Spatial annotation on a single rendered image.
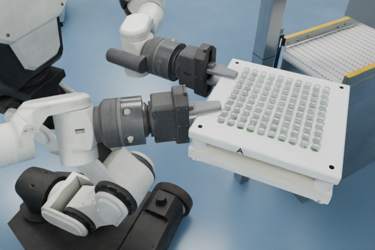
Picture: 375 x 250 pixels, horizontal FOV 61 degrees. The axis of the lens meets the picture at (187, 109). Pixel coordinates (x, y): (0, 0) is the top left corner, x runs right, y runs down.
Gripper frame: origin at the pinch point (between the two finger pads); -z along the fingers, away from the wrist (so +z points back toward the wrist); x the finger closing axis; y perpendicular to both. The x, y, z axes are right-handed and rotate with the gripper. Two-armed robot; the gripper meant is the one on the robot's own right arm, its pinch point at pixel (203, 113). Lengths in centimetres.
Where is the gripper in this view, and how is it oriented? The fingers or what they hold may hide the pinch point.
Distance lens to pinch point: 58.3
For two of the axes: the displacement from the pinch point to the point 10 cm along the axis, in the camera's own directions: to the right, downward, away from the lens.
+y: 1.5, 6.5, -7.5
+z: -9.9, 1.1, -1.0
